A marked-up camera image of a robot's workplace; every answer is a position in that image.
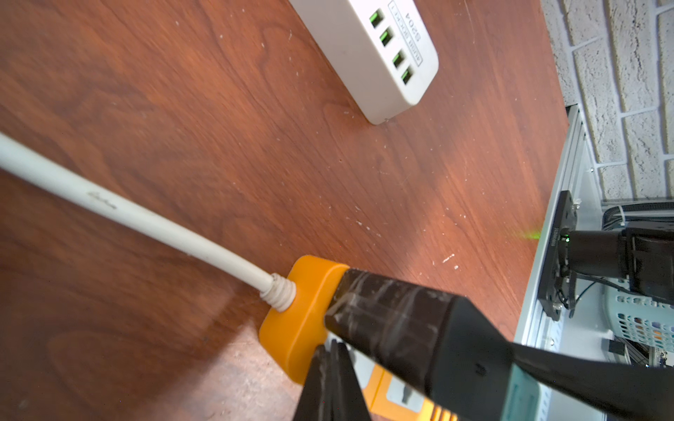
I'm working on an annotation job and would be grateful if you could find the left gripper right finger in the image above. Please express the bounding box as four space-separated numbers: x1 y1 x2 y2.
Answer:
512 343 673 420

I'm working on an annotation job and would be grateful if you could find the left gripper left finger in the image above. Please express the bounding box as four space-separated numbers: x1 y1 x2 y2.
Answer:
293 340 371 421

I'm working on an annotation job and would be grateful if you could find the orange power strip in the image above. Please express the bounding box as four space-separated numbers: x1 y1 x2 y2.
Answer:
259 255 458 420

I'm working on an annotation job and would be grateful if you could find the black charger plug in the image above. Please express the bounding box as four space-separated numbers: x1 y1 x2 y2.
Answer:
324 268 513 420

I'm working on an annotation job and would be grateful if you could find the white power strip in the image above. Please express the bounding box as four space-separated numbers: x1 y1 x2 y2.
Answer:
290 0 440 125

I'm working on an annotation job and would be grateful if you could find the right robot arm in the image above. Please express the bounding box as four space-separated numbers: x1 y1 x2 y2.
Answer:
559 221 673 305

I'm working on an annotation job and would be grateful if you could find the teal USB charger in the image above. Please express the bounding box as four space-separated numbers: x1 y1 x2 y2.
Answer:
500 364 541 421

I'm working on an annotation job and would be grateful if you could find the orange strip white cable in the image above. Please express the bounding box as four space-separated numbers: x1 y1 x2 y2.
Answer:
0 131 298 312

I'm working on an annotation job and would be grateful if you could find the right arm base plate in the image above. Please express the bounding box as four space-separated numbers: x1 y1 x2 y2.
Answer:
537 191 577 322

